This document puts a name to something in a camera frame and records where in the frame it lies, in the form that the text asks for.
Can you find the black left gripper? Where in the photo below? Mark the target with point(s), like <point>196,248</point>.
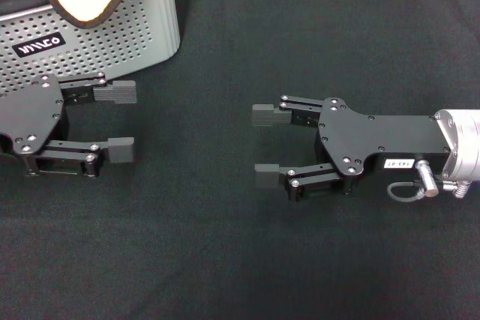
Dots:
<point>30,110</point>

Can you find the dark grey cloth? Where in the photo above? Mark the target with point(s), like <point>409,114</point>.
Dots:
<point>22,1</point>

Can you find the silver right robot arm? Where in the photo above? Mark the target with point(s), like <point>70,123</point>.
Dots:
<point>465,140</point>

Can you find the black tablecloth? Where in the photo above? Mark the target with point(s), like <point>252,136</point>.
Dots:
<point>225,241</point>

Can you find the grey perforated storage box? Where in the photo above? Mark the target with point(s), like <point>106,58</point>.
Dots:
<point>112,35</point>

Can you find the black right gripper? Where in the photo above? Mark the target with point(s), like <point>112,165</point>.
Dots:
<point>375,136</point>

